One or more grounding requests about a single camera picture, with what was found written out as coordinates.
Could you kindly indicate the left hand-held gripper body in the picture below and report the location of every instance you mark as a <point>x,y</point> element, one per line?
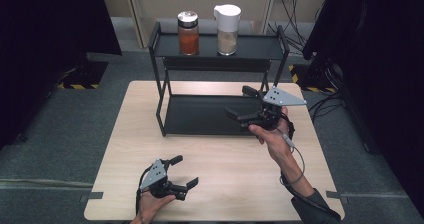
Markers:
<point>156,177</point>

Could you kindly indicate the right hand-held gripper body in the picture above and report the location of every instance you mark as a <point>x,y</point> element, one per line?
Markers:
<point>266,115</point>

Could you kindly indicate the black metal two-tier rack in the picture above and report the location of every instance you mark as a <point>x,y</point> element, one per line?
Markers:
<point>206,114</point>

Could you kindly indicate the beige powder jar white cap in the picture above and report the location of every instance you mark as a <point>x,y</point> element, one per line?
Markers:
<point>227,40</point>

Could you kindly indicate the orange spice jar metal lid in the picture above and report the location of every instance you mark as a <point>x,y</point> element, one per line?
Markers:
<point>188,40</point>

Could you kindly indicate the person's left hand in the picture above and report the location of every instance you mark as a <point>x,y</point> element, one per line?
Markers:
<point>151,205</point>

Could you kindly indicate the person's right hand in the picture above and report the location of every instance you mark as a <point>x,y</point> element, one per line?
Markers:
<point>278,142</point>

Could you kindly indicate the yellow black hazard tape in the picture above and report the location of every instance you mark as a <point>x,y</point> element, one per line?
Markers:
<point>315,89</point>
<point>78,86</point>

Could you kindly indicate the grey tape strip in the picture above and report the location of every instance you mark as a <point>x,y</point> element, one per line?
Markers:
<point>91,196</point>
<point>336,195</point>

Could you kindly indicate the black curtain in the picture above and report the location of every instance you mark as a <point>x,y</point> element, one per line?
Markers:
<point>383,67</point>
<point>43,50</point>

